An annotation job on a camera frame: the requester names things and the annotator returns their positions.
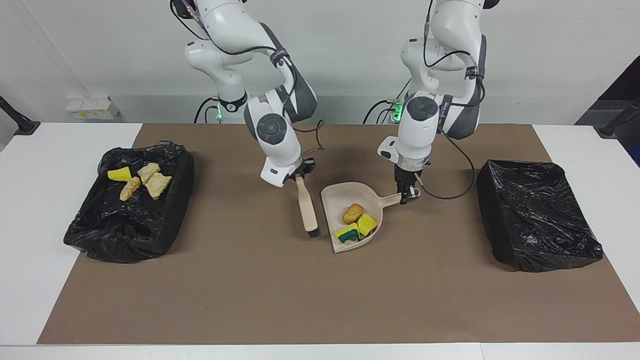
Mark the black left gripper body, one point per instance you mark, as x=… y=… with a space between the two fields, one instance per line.
x=407 y=176

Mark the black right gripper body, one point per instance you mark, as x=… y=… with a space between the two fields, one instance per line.
x=302 y=167

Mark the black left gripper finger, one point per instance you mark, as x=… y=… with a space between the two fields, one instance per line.
x=403 y=194
x=414 y=192

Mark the beige hand brush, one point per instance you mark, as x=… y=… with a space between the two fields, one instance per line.
x=307 y=210

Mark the beige plastic dustpan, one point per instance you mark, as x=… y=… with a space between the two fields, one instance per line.
x=340 y=197

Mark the yellow sponge chunk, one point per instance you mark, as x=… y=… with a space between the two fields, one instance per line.
x=368 y=224

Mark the brown bread roll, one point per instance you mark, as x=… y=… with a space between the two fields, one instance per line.
x=352 y=213

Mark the yellow sponge with notch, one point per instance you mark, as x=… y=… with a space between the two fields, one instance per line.
x=347 y=233

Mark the pale croissant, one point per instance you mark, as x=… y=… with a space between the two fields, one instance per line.
x=158 y=185

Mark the large striped croissant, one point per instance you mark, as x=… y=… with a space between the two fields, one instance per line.
x=148 y=171

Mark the small striped croissant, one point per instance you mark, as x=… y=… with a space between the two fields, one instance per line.
x=130 y=189

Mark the yellow sponge wedge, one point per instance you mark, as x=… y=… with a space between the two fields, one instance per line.
x=119 y=174

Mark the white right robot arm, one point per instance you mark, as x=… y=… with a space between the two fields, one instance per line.
x=272 y=127

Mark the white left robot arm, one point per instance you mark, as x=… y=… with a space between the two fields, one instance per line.
x=422 y=110

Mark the flat bin with black bag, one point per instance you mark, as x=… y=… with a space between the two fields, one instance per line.
x=535 y=215

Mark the open bin with black bag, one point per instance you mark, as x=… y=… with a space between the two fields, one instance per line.
x=125 y=225

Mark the brown table mat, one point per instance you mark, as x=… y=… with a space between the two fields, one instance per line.
x=300 y=320

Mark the white power strip box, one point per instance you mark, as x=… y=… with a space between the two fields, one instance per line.
x=92 y=108

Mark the dark background panel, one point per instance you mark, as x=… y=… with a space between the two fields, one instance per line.
x=625 y=95

